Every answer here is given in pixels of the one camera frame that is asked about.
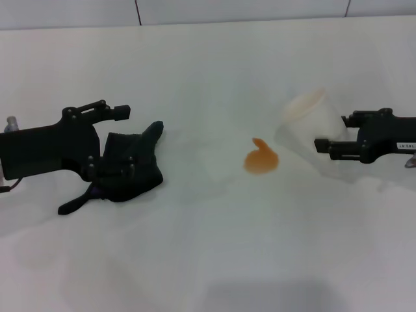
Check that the orange liquid stain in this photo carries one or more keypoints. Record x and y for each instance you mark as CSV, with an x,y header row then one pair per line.
x,y
261,162

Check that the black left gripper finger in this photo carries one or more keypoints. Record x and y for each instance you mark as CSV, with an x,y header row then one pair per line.
x,y
122,112
96,175

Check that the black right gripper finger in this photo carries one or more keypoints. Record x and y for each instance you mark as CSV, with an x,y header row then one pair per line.
x,y
350,120
344,150

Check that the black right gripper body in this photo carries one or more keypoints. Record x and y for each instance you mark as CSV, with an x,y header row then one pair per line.
x,y
386,136

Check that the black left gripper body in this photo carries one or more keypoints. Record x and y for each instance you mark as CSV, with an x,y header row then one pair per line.
x,y
39,152

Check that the white paper cup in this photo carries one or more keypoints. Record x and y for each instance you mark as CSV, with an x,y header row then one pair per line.
x,y
315,123

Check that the dark cloth rag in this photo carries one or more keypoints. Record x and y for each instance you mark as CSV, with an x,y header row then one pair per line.
x,y
146,165

